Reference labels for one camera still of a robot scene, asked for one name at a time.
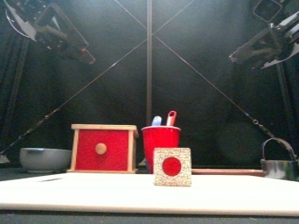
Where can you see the red plastic cup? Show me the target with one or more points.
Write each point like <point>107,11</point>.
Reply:
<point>161,140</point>

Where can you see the white cutting board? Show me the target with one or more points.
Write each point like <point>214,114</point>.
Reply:
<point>150,194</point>

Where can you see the grey bowl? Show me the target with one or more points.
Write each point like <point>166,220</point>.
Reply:
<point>43,159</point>

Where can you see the vertical metal frame pole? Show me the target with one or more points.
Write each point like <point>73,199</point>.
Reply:
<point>149,58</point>

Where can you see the red wooden box with knob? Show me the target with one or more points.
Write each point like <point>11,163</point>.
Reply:
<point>102,148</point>

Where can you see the brown flat plate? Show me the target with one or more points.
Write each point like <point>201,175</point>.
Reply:
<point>228,172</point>

